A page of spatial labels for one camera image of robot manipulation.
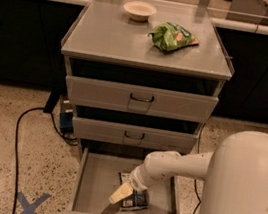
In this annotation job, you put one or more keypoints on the blue power box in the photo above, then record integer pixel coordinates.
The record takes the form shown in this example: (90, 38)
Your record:
(66, 115)

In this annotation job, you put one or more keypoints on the white paper bowl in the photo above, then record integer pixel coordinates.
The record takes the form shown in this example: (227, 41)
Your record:
(139, 11)

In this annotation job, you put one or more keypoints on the blue tape cross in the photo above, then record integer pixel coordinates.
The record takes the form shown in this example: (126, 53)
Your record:
(30, 208)

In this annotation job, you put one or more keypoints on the grey drawer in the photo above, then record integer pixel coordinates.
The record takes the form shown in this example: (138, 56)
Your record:
(139, 99)
(98, 178)
(132, 135)

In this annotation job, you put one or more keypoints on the green chip bag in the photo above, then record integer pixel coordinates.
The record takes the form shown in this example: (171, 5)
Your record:
(169, 37)

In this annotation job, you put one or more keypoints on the middle grey drawer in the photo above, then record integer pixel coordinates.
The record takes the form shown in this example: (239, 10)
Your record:
(132, 135)

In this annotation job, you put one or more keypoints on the top grey drawer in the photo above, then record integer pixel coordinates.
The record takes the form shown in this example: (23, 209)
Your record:
(139, 99)

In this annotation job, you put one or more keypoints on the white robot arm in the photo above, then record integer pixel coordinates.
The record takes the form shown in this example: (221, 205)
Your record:
(235, 174)

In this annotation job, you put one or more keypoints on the bottom grey drawer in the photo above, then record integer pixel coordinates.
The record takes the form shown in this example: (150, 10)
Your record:
(98, 178)

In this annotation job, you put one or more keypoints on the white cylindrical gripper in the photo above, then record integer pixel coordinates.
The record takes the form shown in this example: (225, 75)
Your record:
(136, 181)

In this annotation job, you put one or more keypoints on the blue chip bag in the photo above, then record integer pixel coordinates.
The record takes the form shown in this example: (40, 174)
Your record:
(134, 202)

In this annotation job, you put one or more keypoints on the grey drawer cabinet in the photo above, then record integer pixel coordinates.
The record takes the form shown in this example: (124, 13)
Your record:
(106, 44)

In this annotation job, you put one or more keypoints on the dark base counter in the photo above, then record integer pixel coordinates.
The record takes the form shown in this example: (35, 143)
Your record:
(32, 31)

